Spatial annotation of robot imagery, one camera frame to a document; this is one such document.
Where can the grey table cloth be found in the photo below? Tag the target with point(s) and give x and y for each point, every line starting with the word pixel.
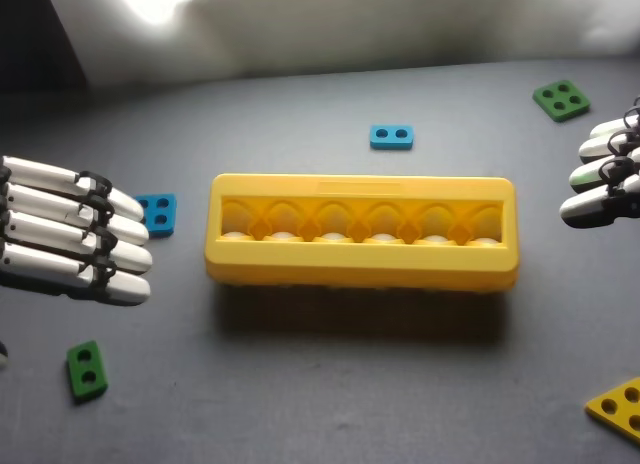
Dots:
pixel 300 359

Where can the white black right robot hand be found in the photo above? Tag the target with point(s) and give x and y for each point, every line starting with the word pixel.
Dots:
pixel 600 184

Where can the yellow plastic egg carton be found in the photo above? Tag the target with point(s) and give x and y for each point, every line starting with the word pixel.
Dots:
pixel 360 269

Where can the white curtain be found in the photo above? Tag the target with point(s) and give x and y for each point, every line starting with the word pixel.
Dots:
pixel 350 29

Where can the blue four-hole block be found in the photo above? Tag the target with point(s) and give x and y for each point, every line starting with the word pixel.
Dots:
pixel 169 229

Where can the green two-hole block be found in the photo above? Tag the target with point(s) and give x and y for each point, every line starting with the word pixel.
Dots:
pixel 99 371

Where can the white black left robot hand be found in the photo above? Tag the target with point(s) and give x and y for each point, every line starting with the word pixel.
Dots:
pixel 50 224

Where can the yellow triangular three-hole block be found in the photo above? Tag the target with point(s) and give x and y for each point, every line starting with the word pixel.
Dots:
pixel 620 409

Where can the blue two-hole block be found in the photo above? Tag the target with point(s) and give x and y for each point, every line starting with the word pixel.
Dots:
pixel 392 134

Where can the green four-hole block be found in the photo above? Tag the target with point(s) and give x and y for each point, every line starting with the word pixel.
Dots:
pixel 561 96

